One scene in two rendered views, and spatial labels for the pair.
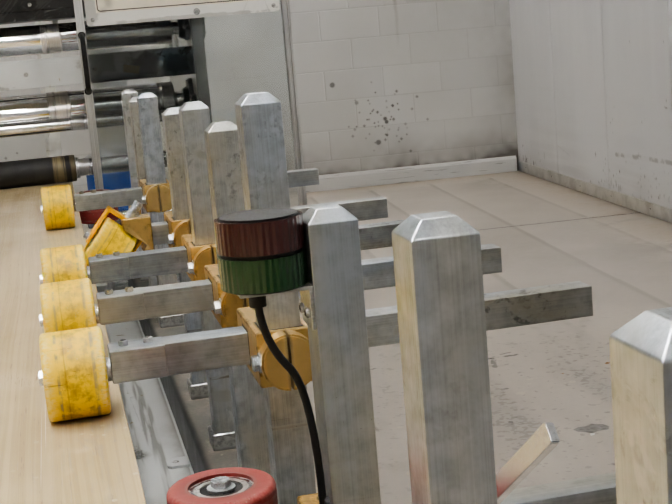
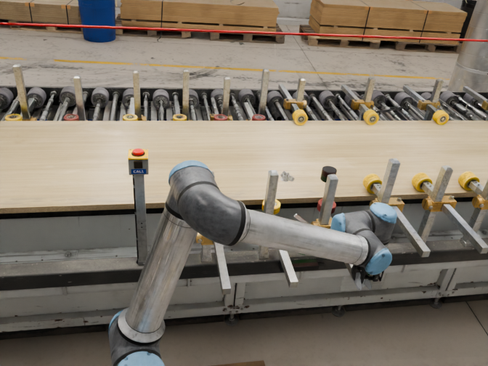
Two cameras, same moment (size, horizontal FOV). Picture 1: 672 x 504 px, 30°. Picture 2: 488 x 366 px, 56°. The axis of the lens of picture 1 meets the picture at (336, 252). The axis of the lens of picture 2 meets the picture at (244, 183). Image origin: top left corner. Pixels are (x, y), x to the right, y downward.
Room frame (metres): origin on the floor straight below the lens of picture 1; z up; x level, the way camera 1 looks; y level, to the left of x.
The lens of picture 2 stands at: (0.48, -1.57, 2.04)
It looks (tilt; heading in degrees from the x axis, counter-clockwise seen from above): 33 degrees down; 90
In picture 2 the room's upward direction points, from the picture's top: 5 degrees clockwise
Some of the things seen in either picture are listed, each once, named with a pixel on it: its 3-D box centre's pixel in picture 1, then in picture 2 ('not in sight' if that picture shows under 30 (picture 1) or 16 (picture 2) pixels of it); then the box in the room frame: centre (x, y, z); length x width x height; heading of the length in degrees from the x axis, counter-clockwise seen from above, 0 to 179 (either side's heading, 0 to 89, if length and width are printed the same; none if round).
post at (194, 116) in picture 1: (212, 288); (481, 208); (1.58, 0.16, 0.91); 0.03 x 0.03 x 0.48; 12
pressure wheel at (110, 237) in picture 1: (108, 248); not in sight; (1.84, 0.34, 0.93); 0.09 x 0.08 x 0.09; 102
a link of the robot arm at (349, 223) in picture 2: not in sight; (352, 228); (0.86, -0.38, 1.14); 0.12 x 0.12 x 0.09; 21
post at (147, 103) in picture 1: (160, 221); not in sight; (2.31, 0.32, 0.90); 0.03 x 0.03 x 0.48; 12
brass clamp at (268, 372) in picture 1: (276, 345); (385, 205); (1.12, 0.06, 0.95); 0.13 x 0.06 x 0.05; 12
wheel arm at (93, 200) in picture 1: (189, 189); not in sight; (2.37, 0.27, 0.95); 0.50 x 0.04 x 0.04; 102
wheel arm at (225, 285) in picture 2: not in sight; (218, 251); (0.42, -0.19, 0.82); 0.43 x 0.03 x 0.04; 102
